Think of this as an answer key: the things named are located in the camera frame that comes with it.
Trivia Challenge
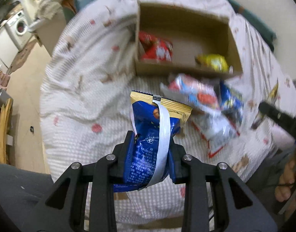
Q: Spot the gold brown snack packet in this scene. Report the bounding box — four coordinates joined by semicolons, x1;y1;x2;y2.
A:
251;81;278;130

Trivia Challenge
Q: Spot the blue Lonely God chips bag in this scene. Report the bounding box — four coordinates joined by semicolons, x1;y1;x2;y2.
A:
219;81;244;126

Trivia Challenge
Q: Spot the white red noodle snack bag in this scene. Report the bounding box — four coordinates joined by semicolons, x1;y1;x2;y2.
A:
192;114;240;158

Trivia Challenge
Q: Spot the yellow snack bag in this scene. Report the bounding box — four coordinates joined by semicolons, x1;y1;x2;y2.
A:
195;54;229;72

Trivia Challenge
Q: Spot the blue white shrimp snack bag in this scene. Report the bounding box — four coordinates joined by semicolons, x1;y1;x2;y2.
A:
160;73;221;115

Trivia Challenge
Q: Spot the blue white ribbon snack bag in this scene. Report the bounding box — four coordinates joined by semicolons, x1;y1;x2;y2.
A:
113;91;192;193

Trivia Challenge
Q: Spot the large red milk candy bag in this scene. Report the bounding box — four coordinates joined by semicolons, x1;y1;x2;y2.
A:
138;31;173;62

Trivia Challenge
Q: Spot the person's right hand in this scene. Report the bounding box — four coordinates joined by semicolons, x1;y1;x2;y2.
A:
275;159;296;202

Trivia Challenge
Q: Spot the checkered cartoon duvet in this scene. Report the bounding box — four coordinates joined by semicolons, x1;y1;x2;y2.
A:
40;0;296;212

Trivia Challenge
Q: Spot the brown cardboard box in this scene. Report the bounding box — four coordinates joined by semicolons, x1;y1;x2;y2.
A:
134;2;243;79

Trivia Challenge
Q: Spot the brown door mat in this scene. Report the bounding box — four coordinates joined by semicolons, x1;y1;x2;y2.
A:
8;38;37;74

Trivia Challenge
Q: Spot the white washing machine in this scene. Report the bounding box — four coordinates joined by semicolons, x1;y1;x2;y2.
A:
5;10;32;52

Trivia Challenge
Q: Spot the teal pillow by wall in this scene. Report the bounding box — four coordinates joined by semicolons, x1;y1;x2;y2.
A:
227;0;277;52

